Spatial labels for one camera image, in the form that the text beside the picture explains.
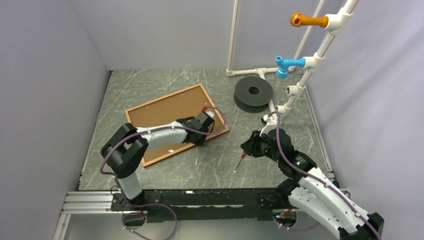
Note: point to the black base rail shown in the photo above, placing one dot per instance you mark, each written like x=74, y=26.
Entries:
x=161, y=205

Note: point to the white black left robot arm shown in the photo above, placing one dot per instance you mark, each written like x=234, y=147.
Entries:
x=124, y=151

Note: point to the white pvc pipe rack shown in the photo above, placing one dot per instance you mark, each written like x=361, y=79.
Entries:
x=332, y=23

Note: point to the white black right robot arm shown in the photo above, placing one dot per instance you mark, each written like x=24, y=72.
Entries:
x=307, y=188

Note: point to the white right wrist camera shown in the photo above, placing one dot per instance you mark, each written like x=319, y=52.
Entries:
x=270, y=121

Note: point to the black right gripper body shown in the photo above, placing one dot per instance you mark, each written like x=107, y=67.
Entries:
x=260, y=146

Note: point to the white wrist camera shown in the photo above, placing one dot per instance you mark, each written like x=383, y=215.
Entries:
x=209, y=111
x=270, y=121

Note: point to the blue pipe peg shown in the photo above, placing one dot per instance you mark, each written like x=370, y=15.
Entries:
x=284, y=65

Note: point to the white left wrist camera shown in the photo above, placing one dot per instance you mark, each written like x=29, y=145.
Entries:
x=209, y=111

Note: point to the black filament spool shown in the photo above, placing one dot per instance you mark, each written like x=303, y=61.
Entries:
x=252, y=94

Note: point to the orange pipe peg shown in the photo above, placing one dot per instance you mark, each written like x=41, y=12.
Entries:
x=299, y=19

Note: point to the blue red screwdriver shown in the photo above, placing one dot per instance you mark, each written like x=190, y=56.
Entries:
x=243, y=155

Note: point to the orange wooden picture frame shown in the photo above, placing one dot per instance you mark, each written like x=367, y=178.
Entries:
x=181, y=104

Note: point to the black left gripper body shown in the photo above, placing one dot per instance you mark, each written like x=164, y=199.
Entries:
x=200, y=140

